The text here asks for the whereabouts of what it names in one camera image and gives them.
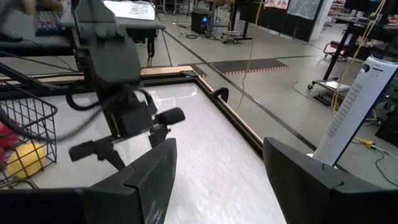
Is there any white tower fan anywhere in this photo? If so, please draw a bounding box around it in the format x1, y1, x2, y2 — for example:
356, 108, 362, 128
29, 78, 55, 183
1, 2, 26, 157
312, 55, 398, 167

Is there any black computer tower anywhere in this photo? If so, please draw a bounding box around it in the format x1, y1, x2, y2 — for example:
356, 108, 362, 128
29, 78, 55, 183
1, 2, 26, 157
191, 7, 216, 35

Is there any yellow cable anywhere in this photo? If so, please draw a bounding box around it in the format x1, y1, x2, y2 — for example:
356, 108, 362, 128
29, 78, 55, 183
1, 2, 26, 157
235, 0, 266, 112

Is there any small striped-edge floor mat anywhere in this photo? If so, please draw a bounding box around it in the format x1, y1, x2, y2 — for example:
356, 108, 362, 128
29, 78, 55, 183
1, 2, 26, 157
211, 57, 290, 76

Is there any black rolling stand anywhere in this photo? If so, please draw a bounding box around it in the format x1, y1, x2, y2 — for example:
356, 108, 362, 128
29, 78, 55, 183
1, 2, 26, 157
307, 23, 398, 101

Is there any person's hand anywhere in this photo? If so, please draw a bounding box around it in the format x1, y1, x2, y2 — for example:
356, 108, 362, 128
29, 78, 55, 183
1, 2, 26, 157
21, 0, 65, 13

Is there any yellow power strip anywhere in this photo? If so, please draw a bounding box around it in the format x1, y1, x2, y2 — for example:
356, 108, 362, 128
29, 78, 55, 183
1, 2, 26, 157
354, 136, 374, 149

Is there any black desk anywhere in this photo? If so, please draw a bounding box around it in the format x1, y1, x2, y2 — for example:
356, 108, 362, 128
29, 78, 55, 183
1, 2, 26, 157
0, 14, 166, 58

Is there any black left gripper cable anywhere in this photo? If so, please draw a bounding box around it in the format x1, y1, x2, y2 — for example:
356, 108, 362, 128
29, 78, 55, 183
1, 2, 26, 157
0, 86, 156, 144

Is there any keyboard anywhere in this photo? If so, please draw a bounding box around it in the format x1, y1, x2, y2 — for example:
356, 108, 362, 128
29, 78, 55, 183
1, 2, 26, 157
34, 11, 63, 32

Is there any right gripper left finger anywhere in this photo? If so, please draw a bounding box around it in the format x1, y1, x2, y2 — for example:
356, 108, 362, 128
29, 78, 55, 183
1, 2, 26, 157
0, 138, 178, 224

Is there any bronze wire basket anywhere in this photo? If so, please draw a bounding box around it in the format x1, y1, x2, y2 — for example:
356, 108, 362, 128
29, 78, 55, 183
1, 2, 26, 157
0, 177, 40, 190

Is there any black table frame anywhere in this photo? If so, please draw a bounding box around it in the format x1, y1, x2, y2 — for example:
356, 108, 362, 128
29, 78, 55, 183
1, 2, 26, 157
0, 70, 265, 158

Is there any black cable loop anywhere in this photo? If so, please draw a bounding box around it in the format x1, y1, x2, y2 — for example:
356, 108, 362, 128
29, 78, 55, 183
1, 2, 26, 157
210, 86, 230, 103

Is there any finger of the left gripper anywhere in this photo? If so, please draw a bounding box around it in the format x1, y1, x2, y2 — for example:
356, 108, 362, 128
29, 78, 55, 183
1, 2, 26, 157
149, 107, 187, 147
68, 138, 127, 171

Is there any red chair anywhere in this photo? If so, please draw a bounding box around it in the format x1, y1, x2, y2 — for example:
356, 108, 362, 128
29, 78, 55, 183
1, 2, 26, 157
323, 40, 349, 62

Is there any black wire basket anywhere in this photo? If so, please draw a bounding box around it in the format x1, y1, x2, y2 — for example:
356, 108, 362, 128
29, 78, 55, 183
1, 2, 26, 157
0, 62, 59, 187

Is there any white paper sheet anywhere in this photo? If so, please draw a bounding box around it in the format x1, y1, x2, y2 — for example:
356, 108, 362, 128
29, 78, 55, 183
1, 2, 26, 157
104, 0, 156, 21

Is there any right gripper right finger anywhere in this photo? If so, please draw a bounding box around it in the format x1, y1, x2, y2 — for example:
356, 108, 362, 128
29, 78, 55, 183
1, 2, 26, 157
262, 136, 398, 224

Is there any yellow lemon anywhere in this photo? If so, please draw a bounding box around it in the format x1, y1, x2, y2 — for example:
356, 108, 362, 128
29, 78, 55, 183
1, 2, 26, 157
6, 142, 47, 179

